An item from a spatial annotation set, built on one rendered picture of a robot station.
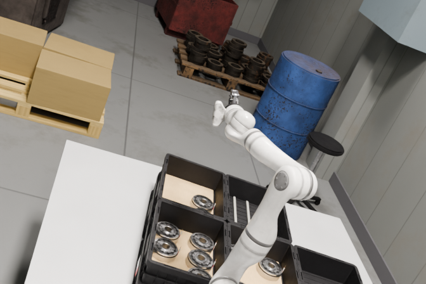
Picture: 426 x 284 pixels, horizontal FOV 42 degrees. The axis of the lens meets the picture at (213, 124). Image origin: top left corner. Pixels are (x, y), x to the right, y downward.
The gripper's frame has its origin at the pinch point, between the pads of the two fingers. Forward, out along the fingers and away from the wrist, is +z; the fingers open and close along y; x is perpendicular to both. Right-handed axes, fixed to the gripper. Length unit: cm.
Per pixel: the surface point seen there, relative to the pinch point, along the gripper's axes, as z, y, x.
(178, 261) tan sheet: -9, -60, 12
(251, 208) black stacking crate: 46, -57, -23
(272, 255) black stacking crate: 11, -63, -28
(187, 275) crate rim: -28, -55, 10
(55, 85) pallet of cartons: 213, -39, 105
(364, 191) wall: 238, -103, -155
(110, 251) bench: 4, -64, 39
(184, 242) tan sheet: 4, -58, 10
